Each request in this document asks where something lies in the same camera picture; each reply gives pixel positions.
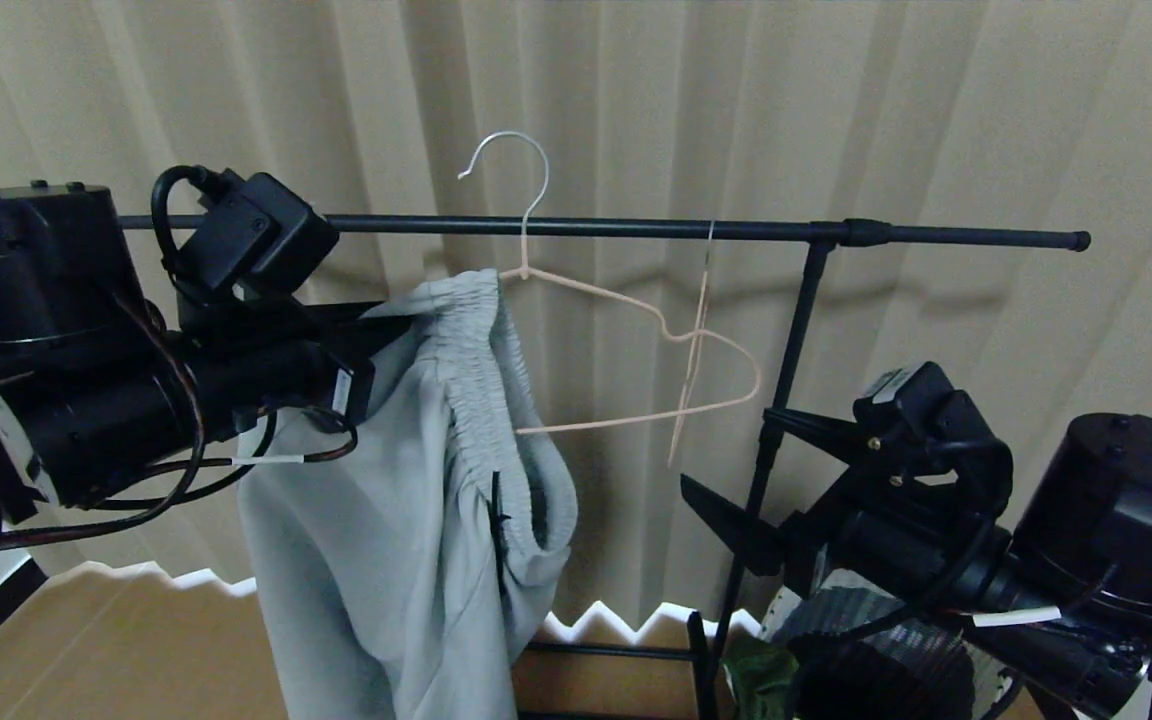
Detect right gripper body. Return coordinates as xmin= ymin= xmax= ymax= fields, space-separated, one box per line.
xmin=784 ymin=440 xmax=1027 ymax=621

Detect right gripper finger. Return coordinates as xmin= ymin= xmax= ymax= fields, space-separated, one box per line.
xmin=762 ymin=406 xmax=878 ymax=472
xmin=680 ymin=473 xmax=808 ymax=579

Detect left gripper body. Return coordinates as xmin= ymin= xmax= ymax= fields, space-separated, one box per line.
xmin=0 ymin=335 xmax=378 ymax=507

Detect pale grey shorts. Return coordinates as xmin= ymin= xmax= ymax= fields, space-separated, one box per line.
xmin=236 ymin=268 xmax=580 ymax=720

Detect pink clothes hanger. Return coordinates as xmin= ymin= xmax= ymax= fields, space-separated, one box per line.
xmin=667 ymin=221 xmax=718 ymax=470
xmin=456 ymin=131 xmax=764 ymax=437

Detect white laundry basket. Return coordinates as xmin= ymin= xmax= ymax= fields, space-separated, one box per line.
xmin=761 ymin=570 xmax=1029 ymax=720

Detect black clothes rack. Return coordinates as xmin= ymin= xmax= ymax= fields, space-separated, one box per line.
xmin=116 ymin=212 xmax=1093 ymax=720

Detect green garment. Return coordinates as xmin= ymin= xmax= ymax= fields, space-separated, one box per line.
xmin=721 ymin=635 xmax=800 ymax=720

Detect beige curtain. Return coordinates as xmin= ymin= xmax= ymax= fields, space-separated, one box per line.
xmin=0 ymin=0 xmax=1152 ymax=643

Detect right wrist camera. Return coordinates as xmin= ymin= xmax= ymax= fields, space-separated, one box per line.
xmin=853 ymin=361 xmax=1013 ymax=493

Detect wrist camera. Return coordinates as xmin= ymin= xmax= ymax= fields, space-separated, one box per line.
xmin=853 ymin=361 xmax=1013 ymax=493
xmin=176 ymin=170 xmax=341 ymax=337

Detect black cable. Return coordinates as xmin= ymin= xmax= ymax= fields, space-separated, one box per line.
xmin=150 ymin=164 xmax=237 ymax=303
xmin=921 ymin=440 xmax=1016 ymax=603

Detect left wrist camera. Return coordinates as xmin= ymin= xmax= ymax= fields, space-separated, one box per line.
xmin=176 ymin=170 xmax=341 ymax=337

